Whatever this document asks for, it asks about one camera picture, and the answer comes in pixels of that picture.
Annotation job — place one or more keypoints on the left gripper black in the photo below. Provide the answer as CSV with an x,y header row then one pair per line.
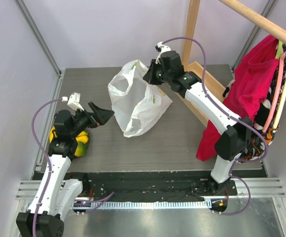
x,y
99,116

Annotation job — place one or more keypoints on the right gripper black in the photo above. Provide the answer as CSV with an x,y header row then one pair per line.
x,y
153,73

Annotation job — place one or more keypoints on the white plastic bag lemon print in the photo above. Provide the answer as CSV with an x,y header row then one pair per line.
x,y
137,105

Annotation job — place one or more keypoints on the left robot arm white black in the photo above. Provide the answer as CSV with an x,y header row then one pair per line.
x,y
54,199

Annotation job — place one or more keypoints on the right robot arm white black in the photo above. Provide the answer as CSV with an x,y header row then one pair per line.
x,y
234,131

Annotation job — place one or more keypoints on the yellow banana bunch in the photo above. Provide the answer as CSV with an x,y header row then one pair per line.
x,y
83,137

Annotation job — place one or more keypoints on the green yellow mango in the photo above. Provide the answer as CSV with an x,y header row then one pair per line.
x,y
80,150

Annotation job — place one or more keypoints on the yellow lemon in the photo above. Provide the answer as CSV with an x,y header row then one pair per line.
x,y
52,134

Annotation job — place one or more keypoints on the magenta shirt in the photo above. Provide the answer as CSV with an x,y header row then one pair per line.
x,y
253,78

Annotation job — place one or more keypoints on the green hanger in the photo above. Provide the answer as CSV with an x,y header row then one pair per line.
x,y
279,50

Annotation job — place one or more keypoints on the pink hanger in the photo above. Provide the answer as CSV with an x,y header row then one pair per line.
x,y
276,93

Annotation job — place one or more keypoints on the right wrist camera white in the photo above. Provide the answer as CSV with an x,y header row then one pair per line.
x,y
161,48

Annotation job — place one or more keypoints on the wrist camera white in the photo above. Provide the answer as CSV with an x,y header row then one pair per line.
x,y
73,101
161,48

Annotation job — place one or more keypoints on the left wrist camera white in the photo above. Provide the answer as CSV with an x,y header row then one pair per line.
x,y
73,101

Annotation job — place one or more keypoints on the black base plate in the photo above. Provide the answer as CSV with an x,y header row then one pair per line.
x,y
155,186

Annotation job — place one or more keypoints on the white cable duct strip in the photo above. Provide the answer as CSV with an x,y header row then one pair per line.
x,y
155,205

